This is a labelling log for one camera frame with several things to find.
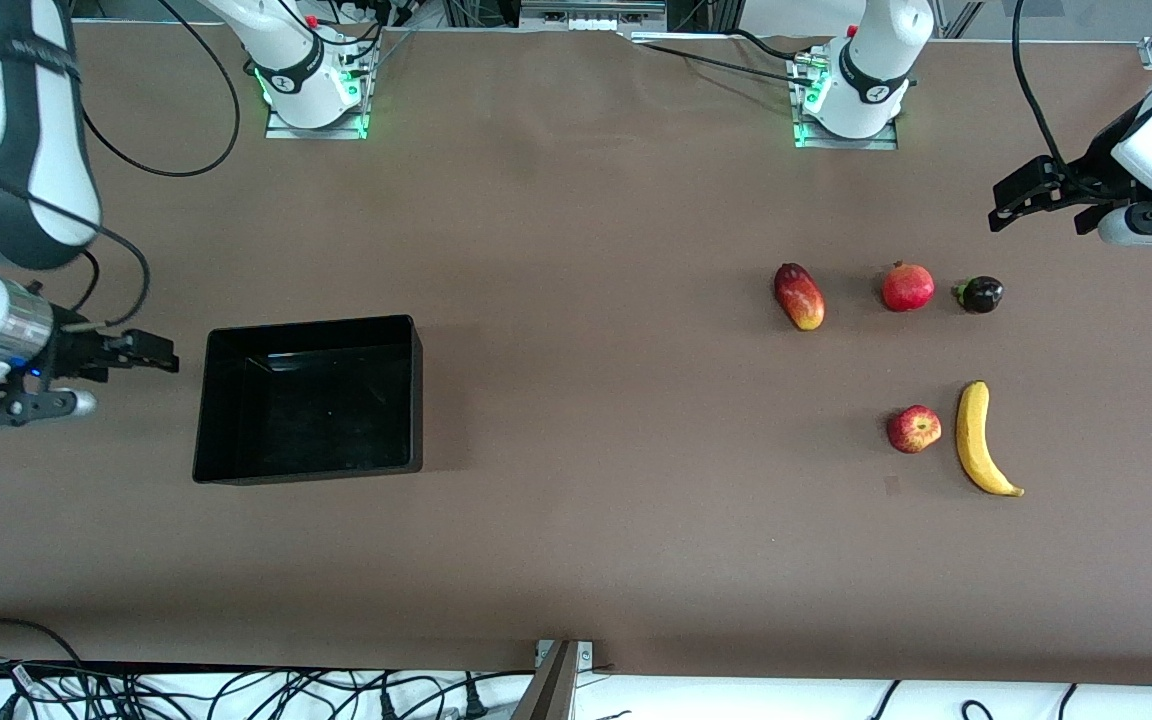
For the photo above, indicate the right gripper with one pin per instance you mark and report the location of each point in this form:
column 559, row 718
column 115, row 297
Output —
column 70, row 350

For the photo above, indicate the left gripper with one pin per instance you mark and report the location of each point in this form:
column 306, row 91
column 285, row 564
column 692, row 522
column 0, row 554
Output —
column 1099, row 160

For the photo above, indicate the black rectangular plastic tray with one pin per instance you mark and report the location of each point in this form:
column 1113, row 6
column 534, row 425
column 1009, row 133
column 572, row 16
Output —
column 316, row 420

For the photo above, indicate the yellow banana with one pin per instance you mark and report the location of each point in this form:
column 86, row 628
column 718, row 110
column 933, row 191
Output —
column 973, row 440

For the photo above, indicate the red yellow apple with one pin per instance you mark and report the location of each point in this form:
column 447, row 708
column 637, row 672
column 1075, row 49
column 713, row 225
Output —
column 913, row 429

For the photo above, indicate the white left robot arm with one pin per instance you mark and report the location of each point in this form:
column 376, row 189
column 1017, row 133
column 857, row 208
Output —
column 881, row 50

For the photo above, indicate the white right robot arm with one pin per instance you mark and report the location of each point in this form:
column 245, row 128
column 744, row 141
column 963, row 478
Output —
column 36, row 150

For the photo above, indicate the dark purple mangosteen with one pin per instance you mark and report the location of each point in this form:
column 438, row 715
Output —
column 981, row 295

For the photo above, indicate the red pomegranate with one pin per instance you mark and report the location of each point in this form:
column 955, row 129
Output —
column 908, row 288

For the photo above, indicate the red yellow mango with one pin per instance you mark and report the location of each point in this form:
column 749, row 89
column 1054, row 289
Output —
column 799, row 297

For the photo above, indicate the grey power strip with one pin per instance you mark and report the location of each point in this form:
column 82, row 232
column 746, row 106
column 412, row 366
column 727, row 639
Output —
column 591, row 20

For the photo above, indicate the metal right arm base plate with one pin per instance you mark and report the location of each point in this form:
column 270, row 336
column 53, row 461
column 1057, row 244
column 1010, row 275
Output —
column 281, row 130

